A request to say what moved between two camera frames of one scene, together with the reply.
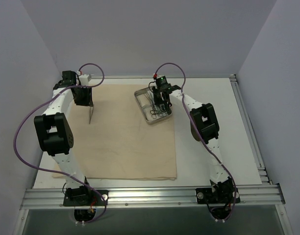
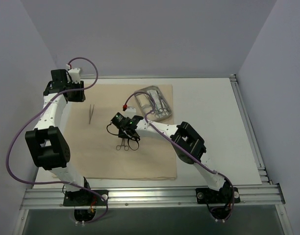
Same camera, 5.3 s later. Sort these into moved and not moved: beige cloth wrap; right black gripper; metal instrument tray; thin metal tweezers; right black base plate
Moved: right black gripper
Not moved: beige cloth wrap; thin metal tweezers; right black base plate; metal instrument tray
